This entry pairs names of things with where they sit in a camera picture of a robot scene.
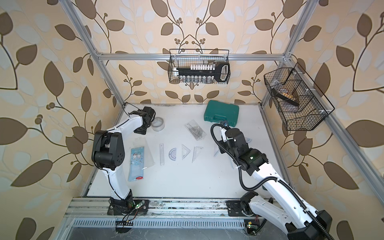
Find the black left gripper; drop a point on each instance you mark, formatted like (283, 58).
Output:
(142, 132)

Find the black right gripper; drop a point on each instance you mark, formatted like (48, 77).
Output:
(222, 145)

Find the blue protractor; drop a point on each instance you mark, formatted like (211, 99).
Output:
(248, 140)

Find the clear triangle ruler long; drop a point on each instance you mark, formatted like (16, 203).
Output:
(196, 153)

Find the clear straight ruler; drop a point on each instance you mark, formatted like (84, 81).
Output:
(162, 156)

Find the clear protractor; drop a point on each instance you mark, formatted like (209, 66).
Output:
(173, 154)

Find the clear triangle ruler small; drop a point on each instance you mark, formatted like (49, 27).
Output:
(185, 151)

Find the blue ruler set pouch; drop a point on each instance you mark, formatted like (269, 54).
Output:
(136, 164)

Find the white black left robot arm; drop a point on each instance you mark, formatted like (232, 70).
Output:
(108, 152)

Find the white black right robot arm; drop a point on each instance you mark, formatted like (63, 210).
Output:
(268, 194)

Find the black socket bit holder set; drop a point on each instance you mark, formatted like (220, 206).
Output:
(215, 72)

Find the clear packing tape roll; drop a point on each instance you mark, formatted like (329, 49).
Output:
(158, 124)

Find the green plastic tool case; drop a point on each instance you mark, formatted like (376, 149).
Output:
(217, 112)

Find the dark tool in right basket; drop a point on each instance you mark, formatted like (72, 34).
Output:
(286, 98)

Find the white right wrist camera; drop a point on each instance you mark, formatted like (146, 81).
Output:
(224, 127)

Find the aluminium frame post back left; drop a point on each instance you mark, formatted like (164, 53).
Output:
(69, 9)

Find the aluminium frame post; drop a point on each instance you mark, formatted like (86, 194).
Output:
(284, 58)
(69, 9)

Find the black wire basket back wall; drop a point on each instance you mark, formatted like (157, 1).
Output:
(185, 57)

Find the black wire basket wall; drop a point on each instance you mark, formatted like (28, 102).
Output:
(314, 105)
(185, 57)

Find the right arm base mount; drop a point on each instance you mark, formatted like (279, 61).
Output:
(238, 208)

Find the black wire basket right wall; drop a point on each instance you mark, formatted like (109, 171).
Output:
(314, 105)

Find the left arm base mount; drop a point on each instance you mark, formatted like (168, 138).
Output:
(128, 206)

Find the aluminium frame rail right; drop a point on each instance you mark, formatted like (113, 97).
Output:
(357, 156)

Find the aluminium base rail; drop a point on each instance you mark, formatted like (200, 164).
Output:
(154, 208)

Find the aluminium frame post back right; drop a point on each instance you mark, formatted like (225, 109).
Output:
(284, 58)

